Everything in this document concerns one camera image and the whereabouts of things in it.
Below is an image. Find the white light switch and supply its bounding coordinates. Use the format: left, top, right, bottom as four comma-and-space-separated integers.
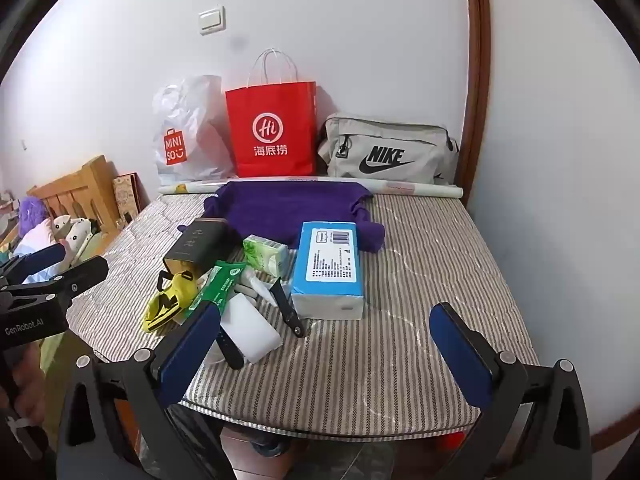
198, 6, 227, 36

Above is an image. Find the wooden headboard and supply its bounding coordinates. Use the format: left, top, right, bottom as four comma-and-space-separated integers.
27, 155, 123, 241

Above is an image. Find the white plastic shopping bag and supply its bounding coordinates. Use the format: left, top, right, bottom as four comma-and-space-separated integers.
152, 75, 238, 186

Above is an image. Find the blue tissue pack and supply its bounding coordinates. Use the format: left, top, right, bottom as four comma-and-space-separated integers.
290, 221, 365, 321

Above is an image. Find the white fabric glove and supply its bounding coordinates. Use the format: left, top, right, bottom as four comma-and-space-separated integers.
220, 295, 283, 365

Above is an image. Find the printed paper roll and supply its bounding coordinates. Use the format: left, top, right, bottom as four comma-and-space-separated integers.
157, 175, 466, 200

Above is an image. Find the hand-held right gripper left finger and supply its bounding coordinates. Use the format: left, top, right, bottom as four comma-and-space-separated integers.
56, 304, 223, 480

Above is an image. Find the purple towel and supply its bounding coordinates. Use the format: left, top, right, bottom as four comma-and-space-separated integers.
202, 181, 386, 253

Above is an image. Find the person's left hand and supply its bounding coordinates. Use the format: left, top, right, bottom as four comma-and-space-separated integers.
14, 349, 45, 412

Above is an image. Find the green tissue pack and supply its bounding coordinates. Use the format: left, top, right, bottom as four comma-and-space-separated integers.
242, 235, 290, 278

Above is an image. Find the purple plush toy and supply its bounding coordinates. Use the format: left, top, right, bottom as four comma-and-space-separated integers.
17, 197, 51, 241

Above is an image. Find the grey waist bag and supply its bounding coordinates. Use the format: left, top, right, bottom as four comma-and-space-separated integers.
317, 112, 460, 185

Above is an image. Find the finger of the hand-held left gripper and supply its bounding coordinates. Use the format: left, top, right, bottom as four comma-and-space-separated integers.
0, 243, 68, 285
0, 255, 110, 307

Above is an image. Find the brown wooden door frame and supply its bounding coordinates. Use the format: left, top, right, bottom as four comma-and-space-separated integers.
452, 0, 493, 206

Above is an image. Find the white drawstring pouch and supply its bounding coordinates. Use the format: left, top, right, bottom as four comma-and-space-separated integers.
239, 267, 281, 307

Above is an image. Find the spotted white plush toy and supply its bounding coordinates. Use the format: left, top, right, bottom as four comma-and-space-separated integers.
50, 215, 93, 257

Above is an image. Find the yellow-trimmed white mesh pouch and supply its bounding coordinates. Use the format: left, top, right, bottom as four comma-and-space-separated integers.
142, 270, 198, 333

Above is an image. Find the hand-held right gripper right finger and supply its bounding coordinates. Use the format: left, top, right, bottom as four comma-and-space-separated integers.
429, 302, 593, 480

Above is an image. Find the dark green tin box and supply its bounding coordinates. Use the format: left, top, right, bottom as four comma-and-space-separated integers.
162, 217, 230, 276

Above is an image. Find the patterned book box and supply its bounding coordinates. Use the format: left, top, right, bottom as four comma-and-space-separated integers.
111, 172, 142, 223

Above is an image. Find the green packet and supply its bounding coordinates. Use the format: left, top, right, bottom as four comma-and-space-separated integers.
185, 260, 247, 318

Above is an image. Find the red paper bag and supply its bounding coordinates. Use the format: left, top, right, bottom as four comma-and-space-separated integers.
225, 48, 318, 178

